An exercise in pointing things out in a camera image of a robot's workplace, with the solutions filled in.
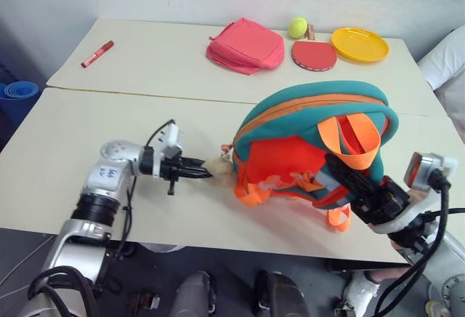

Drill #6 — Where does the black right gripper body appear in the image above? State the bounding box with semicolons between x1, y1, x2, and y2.
349;175;412;228

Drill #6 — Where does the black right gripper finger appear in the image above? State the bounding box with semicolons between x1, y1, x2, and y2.
326;151;383;196
323;155;375;209

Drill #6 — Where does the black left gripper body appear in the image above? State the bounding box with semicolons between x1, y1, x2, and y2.
161;153;186;196

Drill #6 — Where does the beige fluffy zipper charm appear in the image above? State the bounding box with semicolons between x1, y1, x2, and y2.
203;156;235;188

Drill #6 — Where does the orange and teal backpack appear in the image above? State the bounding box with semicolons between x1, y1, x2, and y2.
220;80;400;233

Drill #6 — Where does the white sneaker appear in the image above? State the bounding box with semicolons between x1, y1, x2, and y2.
342;270;381;317

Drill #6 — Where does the dark rounded grey shape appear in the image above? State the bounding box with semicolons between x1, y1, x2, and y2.
169;270;219;317

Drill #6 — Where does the pink fabric bag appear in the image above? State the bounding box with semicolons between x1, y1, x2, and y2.
206;18;286;76

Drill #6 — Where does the dark rounded black shape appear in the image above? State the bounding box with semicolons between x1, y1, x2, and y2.
253;269;310;317

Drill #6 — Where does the red table tennis paddle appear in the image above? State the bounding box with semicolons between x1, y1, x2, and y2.
291;23;339;72

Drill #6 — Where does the yellow plastic plate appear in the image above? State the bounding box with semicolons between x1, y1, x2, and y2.
331;26;391;64

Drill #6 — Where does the red marker pen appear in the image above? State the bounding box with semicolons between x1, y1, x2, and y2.
80;40;116;69

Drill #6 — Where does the person in white clothes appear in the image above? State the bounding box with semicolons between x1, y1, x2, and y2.
416;25;465;126

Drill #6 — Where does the yellow-green tennis ball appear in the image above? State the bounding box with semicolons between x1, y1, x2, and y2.
288;16;310;39

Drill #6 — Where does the blue rolled foam mat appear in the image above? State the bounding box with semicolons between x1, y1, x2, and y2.
0;81;41;101

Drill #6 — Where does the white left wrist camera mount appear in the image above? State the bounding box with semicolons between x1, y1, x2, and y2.
151;121;185;180

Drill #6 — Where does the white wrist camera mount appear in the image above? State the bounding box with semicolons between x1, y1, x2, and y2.
151;121;185;180
365;151;459;238

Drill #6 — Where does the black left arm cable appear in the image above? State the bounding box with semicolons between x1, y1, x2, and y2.
107;119;177;260

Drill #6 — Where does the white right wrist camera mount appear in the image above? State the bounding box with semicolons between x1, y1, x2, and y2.
365;151;459;238

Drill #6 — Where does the thick black cable bundle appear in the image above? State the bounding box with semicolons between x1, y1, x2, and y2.
27;265;101;317

